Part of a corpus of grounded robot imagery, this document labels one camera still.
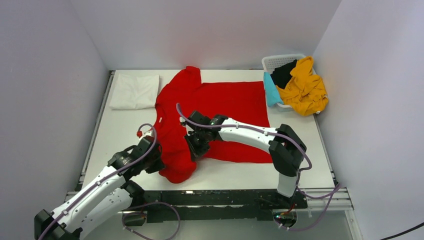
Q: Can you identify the red t-shirt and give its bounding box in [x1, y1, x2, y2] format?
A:
[154, 66, 270, 184]

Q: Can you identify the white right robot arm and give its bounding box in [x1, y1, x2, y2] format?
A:
[179, 111, 307, 208]

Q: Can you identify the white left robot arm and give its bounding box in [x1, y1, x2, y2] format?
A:
[34, 135, 164, 240]

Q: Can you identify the folded white t-shirt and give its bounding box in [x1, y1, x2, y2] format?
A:
[109, 74, 160, 110]

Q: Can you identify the teal t-shirt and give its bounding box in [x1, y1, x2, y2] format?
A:
[263, 72, 284, 107]

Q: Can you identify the black t-shirt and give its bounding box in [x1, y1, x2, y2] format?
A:
[270, 59, 298, 89]

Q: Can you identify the white plastic laundry basket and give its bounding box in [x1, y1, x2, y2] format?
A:
[261, 53, 306, 112]

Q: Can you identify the yellow t-shirt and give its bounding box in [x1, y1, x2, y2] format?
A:
[276, 56, 329, 116]

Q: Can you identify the aluminium frame rail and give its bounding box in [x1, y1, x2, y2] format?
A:
[60, 187, 355, 215]

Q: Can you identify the black cable bottom right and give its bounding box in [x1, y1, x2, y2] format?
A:
[380, 225, 424, 240]

